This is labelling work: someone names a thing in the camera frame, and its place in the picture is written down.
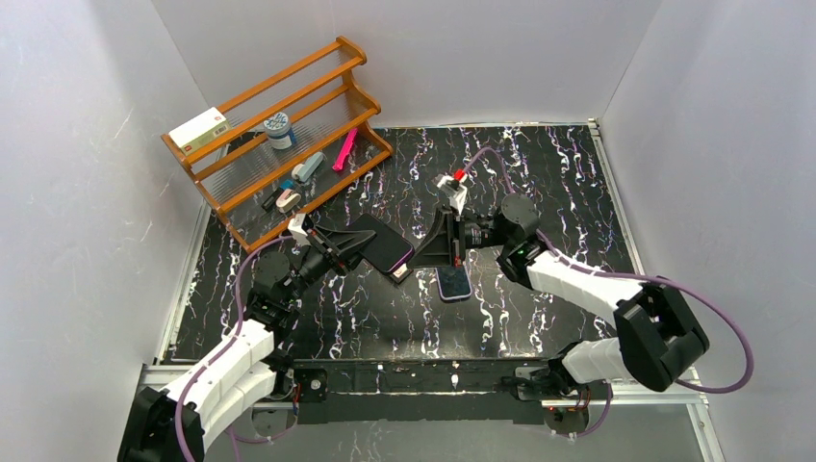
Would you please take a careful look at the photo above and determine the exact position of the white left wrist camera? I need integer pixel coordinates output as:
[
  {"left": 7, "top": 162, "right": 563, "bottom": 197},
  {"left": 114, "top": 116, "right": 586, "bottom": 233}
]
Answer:
[{"left": 287, "top": 213, "right": 314, "bottom": 245}]

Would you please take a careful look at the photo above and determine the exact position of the orange wooden shelf rack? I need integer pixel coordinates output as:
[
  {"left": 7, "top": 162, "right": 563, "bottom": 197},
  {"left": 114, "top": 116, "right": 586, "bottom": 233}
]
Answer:
[{"left": 162, "top": 36, "right": 394, "bottom": 252}]

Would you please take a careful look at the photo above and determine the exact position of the white cardboard box on shelf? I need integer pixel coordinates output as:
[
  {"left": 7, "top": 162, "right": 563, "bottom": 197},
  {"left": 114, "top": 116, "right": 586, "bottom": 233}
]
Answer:
[{"left": 168, "top": 107, "right": 232, "bottom": 155}]

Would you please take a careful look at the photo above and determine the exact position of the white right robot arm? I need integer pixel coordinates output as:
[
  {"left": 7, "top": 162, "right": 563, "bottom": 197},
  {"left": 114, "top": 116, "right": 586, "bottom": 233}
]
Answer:
[{"left": 407, "top": 193, "right": 710, "bottom": 394}]

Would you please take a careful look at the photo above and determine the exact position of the purple phone case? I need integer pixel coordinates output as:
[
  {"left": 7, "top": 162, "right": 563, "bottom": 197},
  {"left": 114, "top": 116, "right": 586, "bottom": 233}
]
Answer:
[{"left": 436, "top": 268, "right": 474, "bottom": 304}]

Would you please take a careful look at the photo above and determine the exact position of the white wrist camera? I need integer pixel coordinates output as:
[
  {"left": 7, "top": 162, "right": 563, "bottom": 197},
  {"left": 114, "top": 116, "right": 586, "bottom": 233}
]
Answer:
[
  {"left": 435, "top": 169, "right": 468, "bottom": 214},
  {"left": 287, "top": 213, "right": 314, "bottom": 245}
]

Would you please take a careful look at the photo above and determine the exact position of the black front base bar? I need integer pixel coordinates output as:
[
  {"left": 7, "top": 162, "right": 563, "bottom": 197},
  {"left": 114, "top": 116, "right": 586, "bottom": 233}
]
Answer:
[{"left": 254, "top": 358, "right": 593, "bottom": 424}]

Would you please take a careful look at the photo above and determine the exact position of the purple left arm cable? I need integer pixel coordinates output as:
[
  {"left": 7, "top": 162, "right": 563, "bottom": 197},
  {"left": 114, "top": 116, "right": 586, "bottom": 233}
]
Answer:
[{"left": 175, "top": 236, "right": 294, "bottom": 462}]

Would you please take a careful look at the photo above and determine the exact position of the white red small box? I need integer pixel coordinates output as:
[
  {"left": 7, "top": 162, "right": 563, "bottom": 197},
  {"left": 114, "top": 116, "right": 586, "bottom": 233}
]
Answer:
[{"left": 388, "top": 264, "right": 413, "bottom": 285}]

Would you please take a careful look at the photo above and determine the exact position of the black smartphone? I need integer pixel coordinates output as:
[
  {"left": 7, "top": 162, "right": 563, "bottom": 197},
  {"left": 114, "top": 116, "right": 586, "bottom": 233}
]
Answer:
[{"left": 438, "top": 269, "right": 472, "bottom": 301}]

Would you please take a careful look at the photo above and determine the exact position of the pink marker pen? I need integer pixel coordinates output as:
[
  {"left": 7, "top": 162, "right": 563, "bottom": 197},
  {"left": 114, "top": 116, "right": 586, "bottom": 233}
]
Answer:
[{"left": 332, "top": 128, "right": 358, "bottom": 172}]

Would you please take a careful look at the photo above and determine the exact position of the black phone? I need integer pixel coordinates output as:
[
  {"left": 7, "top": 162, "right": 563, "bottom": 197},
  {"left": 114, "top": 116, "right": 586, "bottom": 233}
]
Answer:
[{"left": 347, "top": 214, "right": 414, "bottom": 274}]

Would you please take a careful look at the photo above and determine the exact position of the blue white round jar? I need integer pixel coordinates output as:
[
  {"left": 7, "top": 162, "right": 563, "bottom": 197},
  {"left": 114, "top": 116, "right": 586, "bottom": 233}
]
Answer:
[{"left": 263, "top": 112, "right": 296, "bottom": 150}]

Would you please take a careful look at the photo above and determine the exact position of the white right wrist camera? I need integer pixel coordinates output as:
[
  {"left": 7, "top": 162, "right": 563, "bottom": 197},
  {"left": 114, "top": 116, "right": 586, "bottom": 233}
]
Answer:
[{"left": 435, "top": 169, "right": 468, "bottom": 214}]

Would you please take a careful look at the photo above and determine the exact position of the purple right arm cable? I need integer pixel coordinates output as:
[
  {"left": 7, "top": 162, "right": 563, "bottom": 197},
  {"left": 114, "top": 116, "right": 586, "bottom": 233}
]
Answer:
[{"left": 462, "top": 146, "right": 754, "bottom": 438}]

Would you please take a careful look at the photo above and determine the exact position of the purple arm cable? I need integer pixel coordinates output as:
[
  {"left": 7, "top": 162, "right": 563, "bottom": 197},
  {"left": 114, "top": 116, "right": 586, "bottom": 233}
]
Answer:
[
  {"left": 462, "top": 146, "right": 754, "bottom": 438},
  {"left": 175, "top": 236, "right": 294, "bottom": 462}
]

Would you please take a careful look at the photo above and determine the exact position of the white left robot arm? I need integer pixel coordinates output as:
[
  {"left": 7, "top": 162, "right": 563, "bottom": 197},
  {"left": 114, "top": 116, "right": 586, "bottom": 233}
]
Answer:
[{"left": 116, "top": 214, "right": 376, "bottom": 461}]

